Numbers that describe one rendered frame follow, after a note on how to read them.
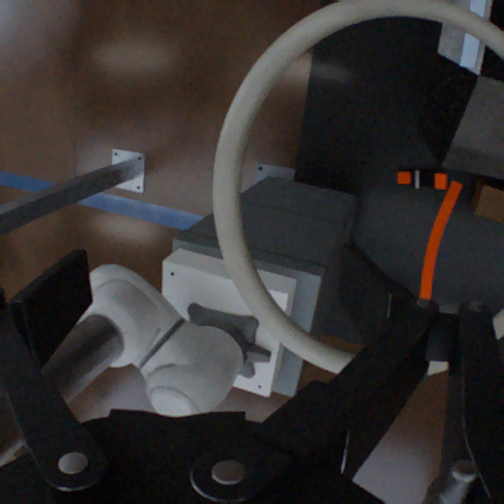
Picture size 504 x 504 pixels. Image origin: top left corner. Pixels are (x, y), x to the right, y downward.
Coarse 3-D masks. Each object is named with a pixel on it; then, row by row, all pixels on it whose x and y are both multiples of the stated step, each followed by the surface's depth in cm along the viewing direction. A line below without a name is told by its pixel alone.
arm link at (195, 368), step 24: (192, 336) 85; (216, 336) 91; (168, 360) 80; (192, 360) 81; (216, 360) 84; (240, 360) 93; (168, 384) 77; (192, 384) 78; (216, 384) 81; (168, 408) 78; (192, 408) 77
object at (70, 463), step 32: (0, 288) 13; (0, 320) 12; (0, 352) 10; (0, 384) 11; (32, 384) 8; (32, 416) 7; (64, 416) 7; (32, 448) 6; (64, 448) 6; (96, 448) 6; (64, 480) 5; (96, 480) 5
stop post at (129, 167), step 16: (112, 160) 199; (128, 160) 196; (144, 160) 193; (80, 176) 169; (96, 176) 171; (112, 176) 182; (128, 176) 194; (48, 192) 147; (64, 192) 153; (80, 192) 163; (96, 192) 174; (0, 208) 128; (16, 208) 130; (32, 208) 138; (48, 208) 147; (0, 224) 124; (16, 224) 132
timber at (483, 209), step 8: (480, 184) 138; (488, 184) 136; (496, 184) 141; (480, 192) 136; (488, 192) 134; (496, 192) 133; (472, 200) 146; (480, 200) 136; (488, 200) 135; (496, 200) 134; (472, 208) 143; (480, 208) 137; (488, 208) 136; (496, 208) 135; (488, 216) 137; (496, 216) 136
